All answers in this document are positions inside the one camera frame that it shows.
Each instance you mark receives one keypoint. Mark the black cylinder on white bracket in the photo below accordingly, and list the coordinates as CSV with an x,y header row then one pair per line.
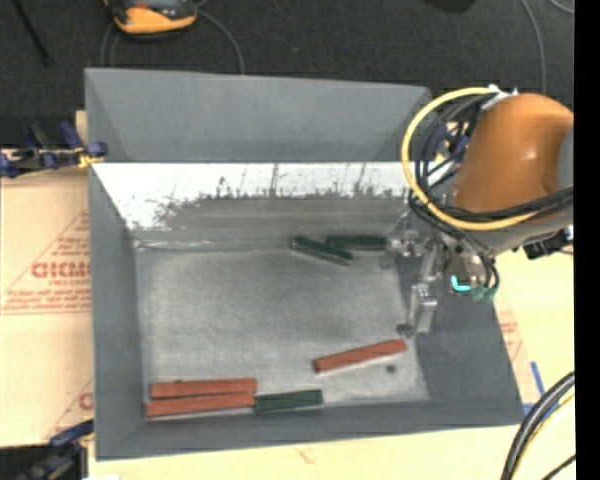
x,y
542,248

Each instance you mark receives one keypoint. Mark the brown cardboard board red print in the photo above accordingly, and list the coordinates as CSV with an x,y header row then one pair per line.
x,y
40,328

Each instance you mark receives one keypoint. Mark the red-brown flat block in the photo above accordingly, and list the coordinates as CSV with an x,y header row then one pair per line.
x,y
360,355
202,388
200,405

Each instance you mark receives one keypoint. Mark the grey metal bin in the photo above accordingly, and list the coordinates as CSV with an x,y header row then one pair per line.
x,y
260,313

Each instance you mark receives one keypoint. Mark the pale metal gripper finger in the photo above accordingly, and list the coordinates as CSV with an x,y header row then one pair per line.
x,y
423,308
406,247

